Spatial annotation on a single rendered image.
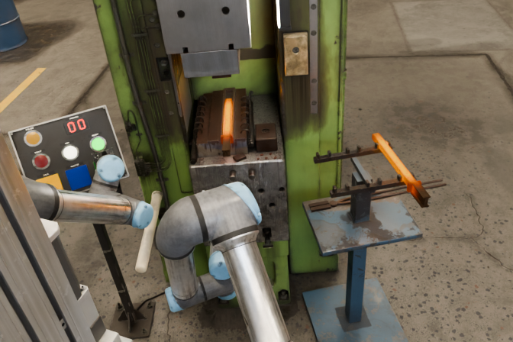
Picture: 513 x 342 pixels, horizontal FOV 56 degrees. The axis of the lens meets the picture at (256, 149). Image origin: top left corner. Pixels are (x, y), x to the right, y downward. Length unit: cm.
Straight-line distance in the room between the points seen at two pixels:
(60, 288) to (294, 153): 154
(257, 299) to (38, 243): 59
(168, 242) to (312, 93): 104
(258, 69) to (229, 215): 126
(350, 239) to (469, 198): 147
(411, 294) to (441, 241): 43
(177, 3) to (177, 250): 86
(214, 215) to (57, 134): 89
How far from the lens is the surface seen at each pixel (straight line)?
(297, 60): 188
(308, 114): 202
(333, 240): 190
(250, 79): 230
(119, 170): 145
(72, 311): 77
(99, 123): 185
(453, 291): 270
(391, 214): 202
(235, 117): 203
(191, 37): 171
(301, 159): 214
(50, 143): 185
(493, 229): 308
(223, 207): 112
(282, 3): 178
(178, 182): 223
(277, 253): 225
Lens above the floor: 203
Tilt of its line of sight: 35 degrees down
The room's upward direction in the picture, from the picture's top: 5 degrees counter-clockwise
